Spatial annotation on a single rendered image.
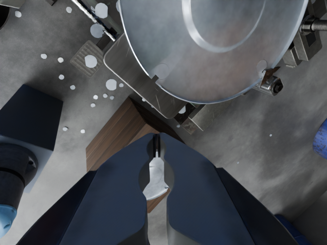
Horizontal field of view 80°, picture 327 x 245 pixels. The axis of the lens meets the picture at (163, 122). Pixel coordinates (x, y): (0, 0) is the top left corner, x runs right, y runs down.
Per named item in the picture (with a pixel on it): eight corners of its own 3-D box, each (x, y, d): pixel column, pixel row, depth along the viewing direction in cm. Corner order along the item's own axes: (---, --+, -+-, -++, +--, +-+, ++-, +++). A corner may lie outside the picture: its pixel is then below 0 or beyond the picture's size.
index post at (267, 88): (240, 84, 43) (277, 99, 35) (234, 75, 42) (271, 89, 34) (249, 75, 43) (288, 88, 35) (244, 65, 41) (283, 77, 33)
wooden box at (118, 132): (134, 172, 135) (149, 213, 106) (85, 148, 114) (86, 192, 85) (172, 128, 130) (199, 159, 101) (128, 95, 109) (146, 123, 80)
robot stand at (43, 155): (47, 130, 102) (28, 193, 65) (7, 115, 93) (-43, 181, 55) (63, 101, 99) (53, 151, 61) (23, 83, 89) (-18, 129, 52)
